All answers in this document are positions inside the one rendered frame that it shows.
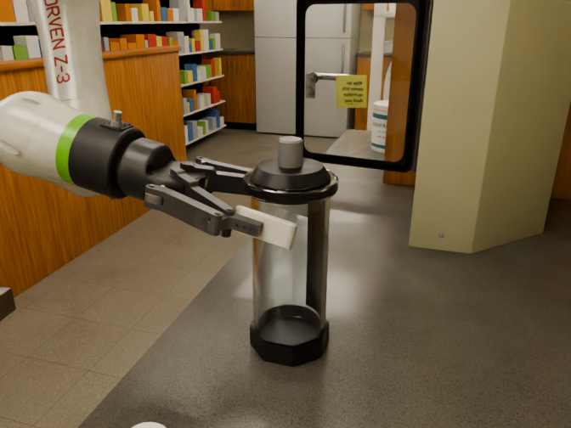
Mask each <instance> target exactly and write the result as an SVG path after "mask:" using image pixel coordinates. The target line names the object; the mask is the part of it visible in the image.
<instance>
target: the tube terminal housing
mask: <svg viewBox="0 0 571 428"><path fill-rule="evenodd" d="M570 101H571V0H434V2H433V11H432V27H431V36H430V43H429V52H428V61H427V76H426V85H425V93H424V102H423V111H422V118H421V135H420V143H419V151H418V160H417V168H416V184H415V193H414V201H413V210H412V218H411V226H410V242H409V246H413V247H420V248H427V249H434V250H441V251H454V252H461V253H468V254H472V253H475V252H479V251H484V250H487V249H489V248H493V247H496V246H499V245H504V244H507V243H510V242H513V241H516V240H520V239H524V238H528V237H530V236H534V235H536V234H542V233H543V230H544V226H545V222H546V214H547V210H548V206H549V202H550V198H551V191H552V186H553V182H554V177H555V174H556V169H557V162H558V158H559V154H560V149H561V146H562V141H563V134H564V130H565V126H566V121H567V117H568V110H569V106H570Z"/></svg>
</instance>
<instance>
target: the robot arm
mask: <svg viewBox="0 0 571 428"><path fill-rule="evenodd" d="M30 3H31V9H32V13H33V16H34V20H35V23H36V27H37V33H38V37H39V41H40V45H41V50H42V58H43V63H44V70H45V76H46V83H47V90H48V94H46V93H39V92H32V91H30V92H20V93H14V94H12V95H9V96H8V97H6V98H5V99H3V100H1V101H0V163H1V164H2V165H3V166H5V167H6V168H8V169H9V170H10V171H12V172H15V173H18V174H20V175H23V176H27V177H34V178H37V179H41V180H44V181H47V182H50V183H53V184H55V185H57V186H59V187H61V188H62V189H64V190H66V191H67V192H69V193H71V194H74V195H77V196H81V197H96V196H100V195H102V194H103V195H106V196H109V197H110V199H111V200H114V199H117V200H120V199H123V198H126V197H127V196H131V197H133V198H136V199H139V200H143V201H144V206H145V207H147V208H150V209H154V210H158V211H162V212H164V213H166V214H168V215H170V216H172V217H175V218H177V219H178V220H180V221H182V222H185V223H187V224H189V225H190V226H193V227H195V228H198V229H199V230H201V231H203V232H205V233H207V234H210V235H212V236H219V235H220V231H222V234H221V236H222V237H224V238H228V237H230V235H231V231H232V229H233V231H235V232H238V233H241V234H245V235H248V236H251V237H253V238H256V239H260V240H263V241H266V242H269V243H271V244H274V245H278V246H281V247H284V248H286V249H288V250H289V249H291V248H292V246H293V242H294V239H295V235H296V231H297V224H296V223H294V222H289V221H286V220H284V219H281V218H278V217H274V216H271V215H269V214H266V213H263V212H260V211H255V210H253V209H250V208H247V207H244V206H240V205H238V206H236V208H235V209H234V208H233V207H231V206H229V205H227V204H226V203H224V202H223V201H221V200H220V199H218V198H217V197H215V196H214V195H212V194H211V193H212V192H220V193H228V194H242V195H247V194H246V193H245V192H244V189H243V177H244V176H245V174H247V173H248V172H249V171H251V170H253V169H250V168H246V167H242V166H235V165H230V164H227V163H222V162H218V161H214V160H209V159H207V158H205V157H202V156H196V157H195V163H194V162H191V161H180V160H175V158H174V156H173V154H172V151H171V149H170V148H169V146H167V145H166V144H162V143H159V142H156V141H154V140H150V139H147V138H146V137H145V135H144V133H143V132H142V131H141V130H139V129H138V128H135V127H133V125H132V124H130V123H129V124H128V123H126V122H123V121H122V112H121V111H119V110H114V115H113V116H112V113H111V109H110V101H109V97H108V93H107V87H106V82H105V71H104V64H103V57H102V48H101V35H100V7H99V0H30ZM206 179H207V184H206ZM205 185H206V187H205ZM208 221H209V222H210V224H209V223H208Z"/></svg>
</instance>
